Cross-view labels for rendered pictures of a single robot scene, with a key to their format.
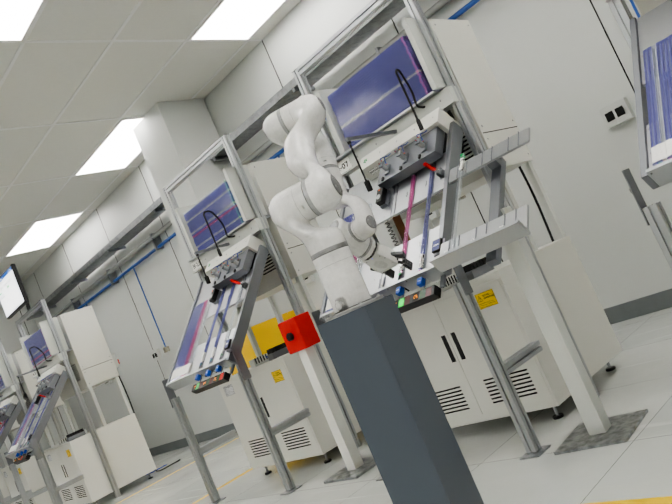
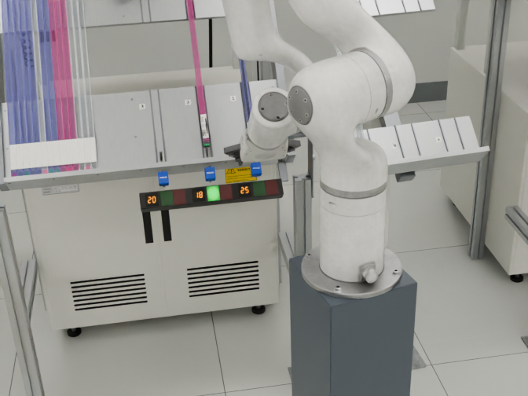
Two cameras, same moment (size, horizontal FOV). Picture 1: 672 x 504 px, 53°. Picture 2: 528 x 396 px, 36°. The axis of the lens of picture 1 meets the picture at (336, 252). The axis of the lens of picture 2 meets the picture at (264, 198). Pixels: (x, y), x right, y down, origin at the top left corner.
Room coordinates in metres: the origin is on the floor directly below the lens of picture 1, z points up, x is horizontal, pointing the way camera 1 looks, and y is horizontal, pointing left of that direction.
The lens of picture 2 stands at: (1.38, 1.15, 1.56)
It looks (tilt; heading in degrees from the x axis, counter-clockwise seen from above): 28 degrees down; 307
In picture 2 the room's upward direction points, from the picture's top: 2 degrees counter-clockwise
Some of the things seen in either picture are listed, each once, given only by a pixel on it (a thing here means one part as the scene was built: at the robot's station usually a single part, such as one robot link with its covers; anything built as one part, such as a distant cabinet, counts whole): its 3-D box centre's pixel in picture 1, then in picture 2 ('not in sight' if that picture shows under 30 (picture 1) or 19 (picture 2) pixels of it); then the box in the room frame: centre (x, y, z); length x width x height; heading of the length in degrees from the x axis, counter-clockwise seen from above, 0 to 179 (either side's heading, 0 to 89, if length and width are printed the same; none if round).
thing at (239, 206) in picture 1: (268, 301); not in sight; (4.12, 0.50, 0.95); 1.33 x 0.82 x 1.90; 135
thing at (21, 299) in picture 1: (16, 292); not in sight; (6.29, 2.92, 2.10); 0.58 x 0.14 x 0.41; 45
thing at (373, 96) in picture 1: (383, 94); not in sight; (2.96, -0.48, 1.52); 0.51 x 0.13 x 0.27; 45
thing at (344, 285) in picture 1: (342, 281); (352, 227); (2.03, 0.02, 0.79); 0.19 x 0.19 x 0.18
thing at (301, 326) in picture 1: (324, 392); not in sight; (3.26, 0.32, 0.39); 0.24 x 0.24 x 0.78; 45
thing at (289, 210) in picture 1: (305, 221); (340, 126); (2.04, 0.05, 1.00); 0.19 x 0.12 x 0.24; 72
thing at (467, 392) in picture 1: (500, 340); (155, 196); (3.09, -0.52, 0.31); 0.70 x 0.65 x 0.62; 45
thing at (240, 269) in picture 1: (264, 355); not in sight; (3.97, 0.62, 0.66); 1.01 x 0.73 x 1.31; 135
